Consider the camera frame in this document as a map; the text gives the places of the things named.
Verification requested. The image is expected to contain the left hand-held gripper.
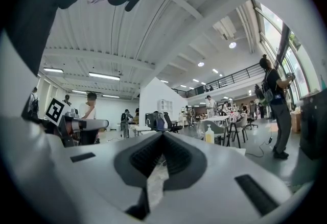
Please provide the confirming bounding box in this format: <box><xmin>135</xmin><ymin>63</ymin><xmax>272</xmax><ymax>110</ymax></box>
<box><xmin>44</xmin><ymin>97</ymin><xmax>109</xmax><ymax>147</ymax></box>

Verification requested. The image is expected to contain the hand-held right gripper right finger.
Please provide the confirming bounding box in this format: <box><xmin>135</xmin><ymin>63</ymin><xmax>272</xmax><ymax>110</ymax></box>
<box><xmin>139</xmin><ymin>131</ymin><xmax>293</xmax><ymax>224</ymax></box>

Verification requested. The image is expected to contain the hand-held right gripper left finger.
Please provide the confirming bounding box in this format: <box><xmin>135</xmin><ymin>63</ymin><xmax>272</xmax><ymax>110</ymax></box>
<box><xmin>12</xmin><ymin>120</ymin><xmax>164</xmax><ymax>224</ymax></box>

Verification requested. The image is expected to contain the pump bottle with yellow liquid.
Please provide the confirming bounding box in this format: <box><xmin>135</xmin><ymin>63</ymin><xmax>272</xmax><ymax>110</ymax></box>
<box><xmin>204</xmin><ymin>124</ymin><xmax>215</xmax><ymax>143</ymax></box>

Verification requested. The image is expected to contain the low white table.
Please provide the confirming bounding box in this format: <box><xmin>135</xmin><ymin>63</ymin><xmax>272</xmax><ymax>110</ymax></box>
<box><xmin>127</xmin><ymin>125</ymin><xmax>152</xmax><ymax>137</ymax></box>

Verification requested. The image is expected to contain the grey chair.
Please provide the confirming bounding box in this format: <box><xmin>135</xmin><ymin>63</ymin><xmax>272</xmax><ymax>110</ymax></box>
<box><xmin>229</xmin><ymin>114</ymin><xmax>249</xmax><ymax>148</ymax></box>

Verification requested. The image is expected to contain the white table with black legs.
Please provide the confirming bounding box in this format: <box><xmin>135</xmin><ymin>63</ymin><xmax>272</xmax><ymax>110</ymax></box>
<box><xmin>200</xmin><ymin>115</ymin><xmax>231</xmax><ymax>147</ymax></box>

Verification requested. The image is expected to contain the white and purple gaming chair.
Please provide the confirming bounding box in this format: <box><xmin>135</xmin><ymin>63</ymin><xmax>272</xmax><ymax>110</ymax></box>
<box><xmin>155</xmin><ymin>112</ymin><xmax>167</xmax><ymax>132</ymax></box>

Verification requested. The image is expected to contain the black office chair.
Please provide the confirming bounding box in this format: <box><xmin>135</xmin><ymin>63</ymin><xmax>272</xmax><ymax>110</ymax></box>
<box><xmin>163</xmin><ymin>112</ymin><xmax>183</xmax><ymax>134</ymax></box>

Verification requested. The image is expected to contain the clear crinkled plastic wrap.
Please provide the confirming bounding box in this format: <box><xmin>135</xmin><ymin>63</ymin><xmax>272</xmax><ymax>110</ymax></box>
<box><xmin>147</xmin><ymin>154</ymin><xmax>171</xmax><ymax>207</ymax></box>

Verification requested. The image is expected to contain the white house-shaped partition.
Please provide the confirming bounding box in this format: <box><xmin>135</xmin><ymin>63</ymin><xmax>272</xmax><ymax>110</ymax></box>
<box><xmin>138</xmin><ymin>77</ymin><xmax>189</xmax><ymax>129</ymax></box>

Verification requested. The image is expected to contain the white cabinet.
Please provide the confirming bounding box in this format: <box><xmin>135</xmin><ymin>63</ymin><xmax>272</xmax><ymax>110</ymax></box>
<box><xmin>159</xmin><ymin>99</ymin><xmax>174</xmax><ymax>113</ymax></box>

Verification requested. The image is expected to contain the black mezzanine railing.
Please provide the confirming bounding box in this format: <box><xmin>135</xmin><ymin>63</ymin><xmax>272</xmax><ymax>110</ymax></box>
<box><xmin>173</xmin><ymin>63</ymin><xmax>264</xmax><ymax>98</ymax></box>

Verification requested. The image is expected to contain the cardboard box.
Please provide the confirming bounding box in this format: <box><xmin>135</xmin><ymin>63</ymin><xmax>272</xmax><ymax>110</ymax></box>
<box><xmin>290</xmin><ymin>112</ymin><xmax>302</xmax><ymax>134</ymax></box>

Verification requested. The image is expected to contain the group of small ceiling lights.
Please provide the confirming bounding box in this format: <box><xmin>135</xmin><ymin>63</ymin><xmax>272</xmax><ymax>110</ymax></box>
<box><xmin>159</xmin><ymin>67</ymin><xmax>220</xmax><ymax>90</ymax></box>

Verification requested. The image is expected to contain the black cabinet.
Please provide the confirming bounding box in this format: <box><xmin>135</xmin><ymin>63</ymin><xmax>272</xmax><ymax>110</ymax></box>
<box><xmin>298</xmin><ymin>89</ymin><xmax>327</xmax><ymax>160</ymax></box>

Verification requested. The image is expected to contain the person's dark clothing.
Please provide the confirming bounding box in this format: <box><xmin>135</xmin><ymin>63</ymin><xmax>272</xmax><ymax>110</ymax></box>
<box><xmin>5</xmin><ymin>0</ymin><xmax>103</xmax><ymax>77</ymax></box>

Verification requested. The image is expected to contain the ceiling air conditioner unit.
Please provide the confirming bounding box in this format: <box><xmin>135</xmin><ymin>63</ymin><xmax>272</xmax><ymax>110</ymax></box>
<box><xmin>213</xmin><ymin>15</ymin><xmax>237</xmax><ymax>40</ymax></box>

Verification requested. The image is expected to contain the black cable on floor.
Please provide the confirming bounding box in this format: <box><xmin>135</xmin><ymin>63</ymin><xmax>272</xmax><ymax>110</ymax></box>
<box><xmin>245</xmin><ymin>119</ymin><xmax>274</xmax><ymax>158</ymax></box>

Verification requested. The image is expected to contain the large window wall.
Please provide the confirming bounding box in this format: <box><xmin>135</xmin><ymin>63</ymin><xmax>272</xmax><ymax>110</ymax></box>
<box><xmin>251</xmin><ymin>0</ymin><xmax>312</xmax><ymax>100</ymax></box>

